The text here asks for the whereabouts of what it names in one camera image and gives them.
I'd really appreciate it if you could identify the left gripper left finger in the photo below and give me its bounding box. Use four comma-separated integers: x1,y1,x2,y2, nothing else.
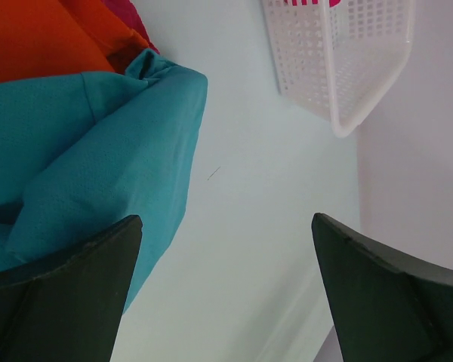
0,215,143,361

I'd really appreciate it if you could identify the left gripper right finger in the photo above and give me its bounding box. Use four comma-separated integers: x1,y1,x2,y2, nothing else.
311,213,453,361

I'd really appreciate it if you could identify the teal t shirt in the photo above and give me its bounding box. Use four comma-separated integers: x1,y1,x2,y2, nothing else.
0,51,208,303

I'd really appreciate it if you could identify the white plastic basket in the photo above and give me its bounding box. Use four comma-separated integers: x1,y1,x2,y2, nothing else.
261,0,416,138

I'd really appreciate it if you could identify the folded magenta shirt under stack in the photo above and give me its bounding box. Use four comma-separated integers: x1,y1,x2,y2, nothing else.
103,0,160,54

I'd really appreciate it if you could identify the orange t shirt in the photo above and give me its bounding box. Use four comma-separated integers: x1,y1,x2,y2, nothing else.
0,1,151,83

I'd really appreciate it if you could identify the magenta t shirt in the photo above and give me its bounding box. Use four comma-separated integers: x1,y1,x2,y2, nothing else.
283,0,341,8

